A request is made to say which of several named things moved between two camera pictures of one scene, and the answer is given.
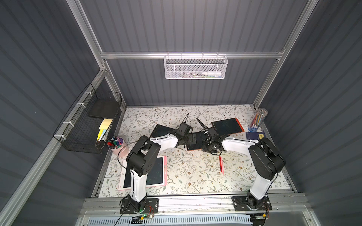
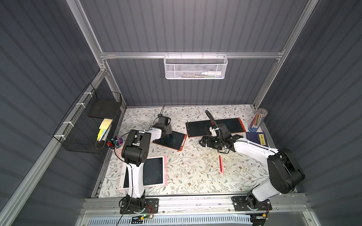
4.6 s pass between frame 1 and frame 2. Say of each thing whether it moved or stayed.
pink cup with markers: stayed
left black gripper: moved
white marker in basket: stayed
